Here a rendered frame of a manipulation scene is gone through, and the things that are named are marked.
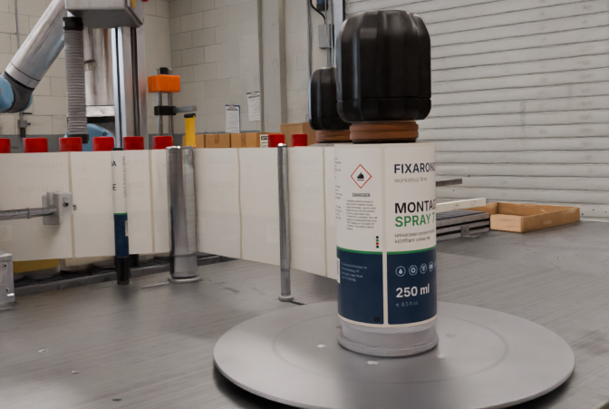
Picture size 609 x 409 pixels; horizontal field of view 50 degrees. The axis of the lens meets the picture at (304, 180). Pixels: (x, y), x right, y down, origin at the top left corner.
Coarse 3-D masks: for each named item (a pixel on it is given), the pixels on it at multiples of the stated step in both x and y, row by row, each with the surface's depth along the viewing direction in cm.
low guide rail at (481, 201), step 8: (464, 200) 159; (472, 200) 161; (480, 200) 164; (440, 208) 153; (448, 208) 155; (456, 208) 157; (464, 208) 159; (64, 264) 95; (72, 264) 96; (80, 264) 96
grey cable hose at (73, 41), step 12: (72, 24) 107; (72, 36) 108; (72, 48) 108; (72, 60) 108; (72, 72) 108; (72, 84) 108; (84, 84) 109; (72, 96) 108; (84, 96) 109; (72, 108) 108; (84, 108) 109; (72, 120) 109; (84, 120) 110; (72, 132) 108; (84, 132) 109
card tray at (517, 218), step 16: (480, 208) 193; (496, 208) 198; (512, 208) 195; (528, 208) 191; (544, 208) 187; (560, 208) 184; (576, 208) 178; (496, 224) 175; (512, 224) 174; (528, 224) 162; (544, 224) 167; (560, 224) 173
